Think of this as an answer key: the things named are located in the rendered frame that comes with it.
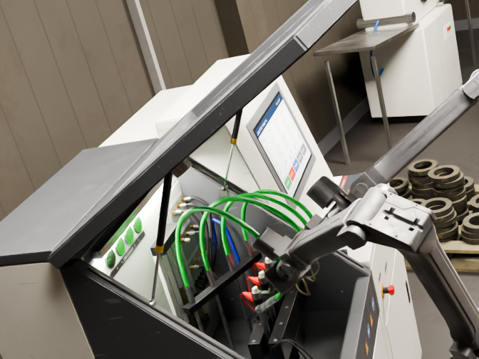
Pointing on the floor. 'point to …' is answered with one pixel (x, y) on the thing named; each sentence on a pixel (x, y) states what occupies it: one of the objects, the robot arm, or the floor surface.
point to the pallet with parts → (445, 207)
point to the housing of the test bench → (147, 115)
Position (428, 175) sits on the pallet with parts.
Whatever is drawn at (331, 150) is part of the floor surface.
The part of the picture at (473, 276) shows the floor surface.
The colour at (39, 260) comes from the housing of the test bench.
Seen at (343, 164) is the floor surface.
